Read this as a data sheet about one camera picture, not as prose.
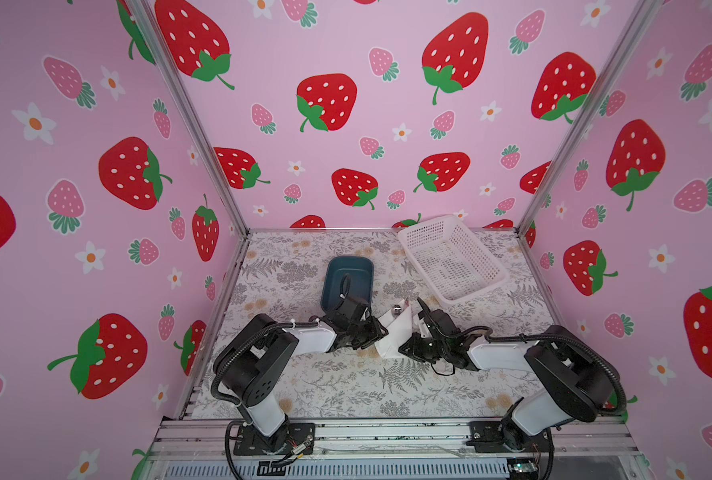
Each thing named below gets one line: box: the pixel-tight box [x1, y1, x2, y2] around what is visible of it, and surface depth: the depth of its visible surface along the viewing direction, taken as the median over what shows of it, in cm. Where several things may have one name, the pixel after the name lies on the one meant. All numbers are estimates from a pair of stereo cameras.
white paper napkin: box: [374, 299, 422, 359], surface depth 93 cm
